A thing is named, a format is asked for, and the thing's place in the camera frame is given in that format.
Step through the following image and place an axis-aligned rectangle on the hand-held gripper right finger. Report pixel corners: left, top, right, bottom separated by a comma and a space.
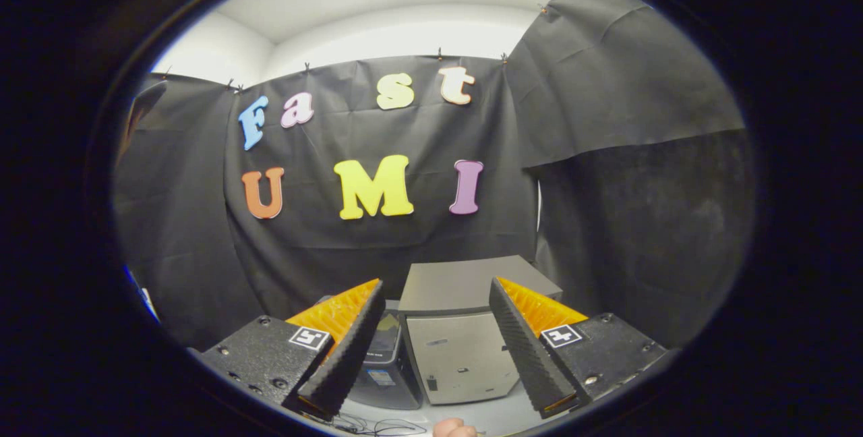
489, 276, 668, 419

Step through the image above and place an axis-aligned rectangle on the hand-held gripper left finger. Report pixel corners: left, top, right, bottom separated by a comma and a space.
196, 279, 386, 422

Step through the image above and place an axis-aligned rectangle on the dark grey washing machine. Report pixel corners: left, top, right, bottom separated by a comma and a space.
314, 295, 424, 411

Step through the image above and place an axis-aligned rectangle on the grey metal cabinet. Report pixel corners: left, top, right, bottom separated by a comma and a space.
398, 255, 564, 405

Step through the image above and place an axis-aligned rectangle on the white and blue object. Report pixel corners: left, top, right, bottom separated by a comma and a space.
123, 265, 160, 323

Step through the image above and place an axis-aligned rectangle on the black backdrop cloth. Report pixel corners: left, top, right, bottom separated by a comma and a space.
111, 0, 756, 350

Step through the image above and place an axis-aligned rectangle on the thin black cable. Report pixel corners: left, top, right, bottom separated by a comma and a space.
324, 413, 429, 437

